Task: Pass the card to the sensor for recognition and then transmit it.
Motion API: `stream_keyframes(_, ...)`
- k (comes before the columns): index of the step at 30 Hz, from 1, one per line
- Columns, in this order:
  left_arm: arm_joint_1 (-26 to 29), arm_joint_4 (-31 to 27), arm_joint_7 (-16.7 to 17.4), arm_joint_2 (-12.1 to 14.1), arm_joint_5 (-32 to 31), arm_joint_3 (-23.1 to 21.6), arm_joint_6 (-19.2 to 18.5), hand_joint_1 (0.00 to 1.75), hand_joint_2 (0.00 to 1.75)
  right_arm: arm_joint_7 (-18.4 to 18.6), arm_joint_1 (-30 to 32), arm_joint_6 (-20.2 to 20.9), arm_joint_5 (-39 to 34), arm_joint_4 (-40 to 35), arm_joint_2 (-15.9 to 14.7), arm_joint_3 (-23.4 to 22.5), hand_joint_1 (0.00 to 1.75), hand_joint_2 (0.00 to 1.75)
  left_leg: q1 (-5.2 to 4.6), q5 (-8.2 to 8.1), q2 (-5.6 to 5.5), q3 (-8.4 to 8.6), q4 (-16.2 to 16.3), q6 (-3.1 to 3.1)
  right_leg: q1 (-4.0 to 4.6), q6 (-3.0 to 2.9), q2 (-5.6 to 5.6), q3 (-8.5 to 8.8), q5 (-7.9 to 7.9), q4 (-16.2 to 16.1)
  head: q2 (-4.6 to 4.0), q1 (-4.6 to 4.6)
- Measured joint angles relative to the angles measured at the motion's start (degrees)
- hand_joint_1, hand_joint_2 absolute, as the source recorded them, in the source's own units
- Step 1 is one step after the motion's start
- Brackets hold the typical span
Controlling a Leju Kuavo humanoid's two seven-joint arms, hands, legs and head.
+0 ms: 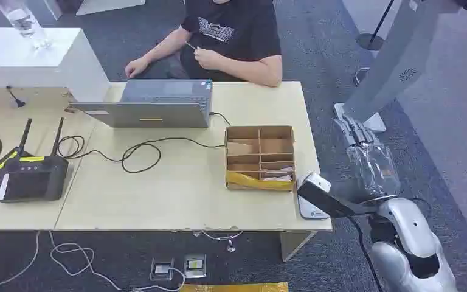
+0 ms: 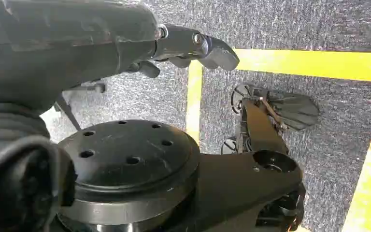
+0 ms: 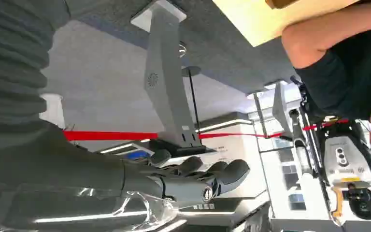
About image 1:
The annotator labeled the yellow sheet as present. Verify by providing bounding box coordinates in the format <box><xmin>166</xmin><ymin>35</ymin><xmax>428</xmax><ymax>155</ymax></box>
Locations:
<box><xmin>178</xmin><ymin>282</ymin><xmax>289</xmax><ymax>292</ymax></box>

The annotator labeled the grey laptop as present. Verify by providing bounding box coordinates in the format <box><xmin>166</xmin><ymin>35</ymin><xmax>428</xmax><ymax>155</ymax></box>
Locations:
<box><xmin>69</xmin><ymin>78</ymin><xmax>213</xmax><ymax>129</ymax></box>

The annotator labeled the person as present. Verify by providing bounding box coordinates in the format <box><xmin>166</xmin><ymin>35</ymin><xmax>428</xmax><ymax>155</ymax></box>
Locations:
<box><xmin>125</xmin><ymin>0</ymin><xmax>284</xmax><ymax>88</ymax></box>

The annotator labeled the person's right hand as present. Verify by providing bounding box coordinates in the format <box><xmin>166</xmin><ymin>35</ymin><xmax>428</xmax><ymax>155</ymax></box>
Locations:
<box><xmin>125</xmin><ymin>57</ymin><xmax>151</xmax><ymax>79</ymax></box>

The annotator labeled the chrome ring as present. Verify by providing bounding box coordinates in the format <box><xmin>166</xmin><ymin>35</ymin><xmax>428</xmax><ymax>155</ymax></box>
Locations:
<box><xmin>353</xmin><ymin>66</ymin><xmax>370</xmax><ymax>87</ymax></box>

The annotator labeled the person's left hand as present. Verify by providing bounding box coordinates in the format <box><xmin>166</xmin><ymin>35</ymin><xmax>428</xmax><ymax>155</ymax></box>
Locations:
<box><xmin>193</xmin><ymin>47</ymin><xmax>223</xmax><ymax>71</ymax></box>

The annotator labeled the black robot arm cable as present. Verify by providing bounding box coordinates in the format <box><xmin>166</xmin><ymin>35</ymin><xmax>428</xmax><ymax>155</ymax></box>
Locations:
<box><xmin>348</xmin><ymin>217</ymin><xmax>384</xmax><ymax>292</ymax></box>

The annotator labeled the stack of cards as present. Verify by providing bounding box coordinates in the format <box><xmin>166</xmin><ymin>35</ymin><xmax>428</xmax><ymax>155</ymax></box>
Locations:
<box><xmin>260</xmin><ymin>165</ymin><xmax>295</xmax><ymax>183</ymax></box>

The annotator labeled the black stanchion post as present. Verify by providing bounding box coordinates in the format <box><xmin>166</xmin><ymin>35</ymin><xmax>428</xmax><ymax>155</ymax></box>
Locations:
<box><xmin>356</xmin><ymin>0</ymin><xmax>396</xmax><ymax>52</ymax></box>

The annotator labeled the wooden compartment card box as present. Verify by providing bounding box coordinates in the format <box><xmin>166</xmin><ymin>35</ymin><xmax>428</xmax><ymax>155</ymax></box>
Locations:
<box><xmin>224</xmin><ymin>125</ymin><xmax>297</xmax><ymax>192</ymax></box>

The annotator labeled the white floor cable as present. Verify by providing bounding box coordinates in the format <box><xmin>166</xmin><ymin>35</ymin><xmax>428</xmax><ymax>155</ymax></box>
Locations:
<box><xmin>0</xmin><ymin>230</ymin><xmax>187</xmax><ymax>292</ymax></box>

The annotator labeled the small black plug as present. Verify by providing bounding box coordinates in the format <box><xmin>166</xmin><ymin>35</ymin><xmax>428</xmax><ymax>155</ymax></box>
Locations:
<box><xmin>5</xmin><ymin>85</ymin><xmax>27</xmax><ymax>109</ymax></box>

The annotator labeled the thin white hanging cable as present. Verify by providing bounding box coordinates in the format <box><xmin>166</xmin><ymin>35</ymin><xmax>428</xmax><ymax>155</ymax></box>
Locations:
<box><xmin>193</xmin><ymin>229</ymin><xmax>244</xmax><ymax>254</ymax></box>

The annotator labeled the black controller with antennas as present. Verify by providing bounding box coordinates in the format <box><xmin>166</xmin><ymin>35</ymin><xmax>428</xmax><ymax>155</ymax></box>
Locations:
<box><xmin>0</xmin><ymin>117</ymin><xmax>70</xmax><ymax>204</ymax></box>

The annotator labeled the pale desk leg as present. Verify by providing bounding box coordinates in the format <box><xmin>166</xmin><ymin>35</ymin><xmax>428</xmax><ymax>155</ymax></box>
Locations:
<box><xmin>280</xmin><ymin>230</ymin><xmax>318</xmax><ymax>263</ymax></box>

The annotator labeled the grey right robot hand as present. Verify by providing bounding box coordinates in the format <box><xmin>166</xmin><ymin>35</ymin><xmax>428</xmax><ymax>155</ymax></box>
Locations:
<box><xmin>333</xmin><ymin>113</ymin><xmax>380</xmax><ymax>148</ymax></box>

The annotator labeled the clear lid floor socket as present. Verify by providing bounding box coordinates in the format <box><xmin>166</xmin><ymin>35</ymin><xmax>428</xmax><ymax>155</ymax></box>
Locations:
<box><xmin>150</xmin><ymin>257</ymin><xmax>176</xmax><ymax>282</ymax></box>

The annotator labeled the white cabinet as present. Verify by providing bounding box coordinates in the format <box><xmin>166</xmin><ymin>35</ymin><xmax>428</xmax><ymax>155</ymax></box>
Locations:
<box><xmin>0</xmin><ymin>27</ymin><xmax>111</xmax><ymax>103</ymax></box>

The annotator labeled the white furniture panel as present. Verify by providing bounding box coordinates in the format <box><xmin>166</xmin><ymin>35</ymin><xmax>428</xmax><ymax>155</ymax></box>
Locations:
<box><xmin>75</xmin><ymin>0</ymin><xmax>147</xmax><ymax>16</ymax></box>

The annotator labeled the clear plastic bottle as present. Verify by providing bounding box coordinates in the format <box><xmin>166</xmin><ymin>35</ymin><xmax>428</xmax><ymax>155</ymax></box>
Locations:
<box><xmin>0</xmin><ymin>0</ymin><xmax>52</xmax><ymax>52</ymax></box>

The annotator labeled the person's hand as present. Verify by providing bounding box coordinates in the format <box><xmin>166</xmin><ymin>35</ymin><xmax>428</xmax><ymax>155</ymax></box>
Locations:
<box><xmin>193</xmin><ymin>47</ymin><xmax>223</xmax><ymax>71</ymax></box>
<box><xmin>125</xmin><ymin>57</ymin><xmax>151</xmax><ymax>79</ymax></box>

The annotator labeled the black laptop power cable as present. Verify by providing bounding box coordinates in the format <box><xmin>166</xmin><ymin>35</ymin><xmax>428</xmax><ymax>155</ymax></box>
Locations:
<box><xmin>56</xmin><ymin>111</ymin><xmax>232</xmax><ymax>175</ymax></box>

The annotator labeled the steel floor socket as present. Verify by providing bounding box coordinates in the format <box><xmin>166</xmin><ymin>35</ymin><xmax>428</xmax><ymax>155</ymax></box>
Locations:
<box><xmin>184</xmin><ymin>253</ymin><xmax>208</xmax><ymax>280</ymax></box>

